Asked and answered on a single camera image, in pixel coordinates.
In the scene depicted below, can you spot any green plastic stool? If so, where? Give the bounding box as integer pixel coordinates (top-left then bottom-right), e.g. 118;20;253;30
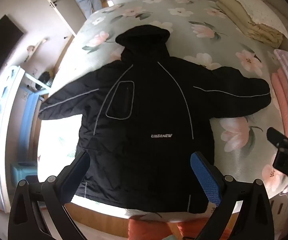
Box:
10;162;38;183

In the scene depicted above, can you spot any pink folded blanket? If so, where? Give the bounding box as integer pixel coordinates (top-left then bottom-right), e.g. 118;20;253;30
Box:
271;72;288;145

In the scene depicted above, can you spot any white lace pillow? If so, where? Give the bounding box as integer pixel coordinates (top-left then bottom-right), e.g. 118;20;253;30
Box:
217;0;288;40

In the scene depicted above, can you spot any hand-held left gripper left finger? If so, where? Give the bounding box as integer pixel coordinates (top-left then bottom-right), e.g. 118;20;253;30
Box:
8;151;91;240

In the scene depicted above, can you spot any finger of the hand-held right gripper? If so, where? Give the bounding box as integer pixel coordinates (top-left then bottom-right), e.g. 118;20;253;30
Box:
267;127;288;147

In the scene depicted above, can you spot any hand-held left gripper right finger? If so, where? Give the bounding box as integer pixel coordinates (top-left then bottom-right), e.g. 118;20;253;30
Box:
190;151;282;240

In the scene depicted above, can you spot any light blue desk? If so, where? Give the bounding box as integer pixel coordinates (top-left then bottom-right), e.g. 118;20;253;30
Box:
0;65;51;207

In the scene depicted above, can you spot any beige wardrobe door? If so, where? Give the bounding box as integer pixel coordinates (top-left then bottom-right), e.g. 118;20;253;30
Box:
33;0;85;37

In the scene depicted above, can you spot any cream folded quilt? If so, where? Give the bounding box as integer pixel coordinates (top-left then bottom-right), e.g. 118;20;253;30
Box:
214;0;284;48

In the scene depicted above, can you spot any black hooded jacket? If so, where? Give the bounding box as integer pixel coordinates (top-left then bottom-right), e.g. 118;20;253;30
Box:
38;25;271;214

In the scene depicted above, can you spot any floral green bedspread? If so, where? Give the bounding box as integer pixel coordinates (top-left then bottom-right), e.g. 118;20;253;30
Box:
36;0;288;223

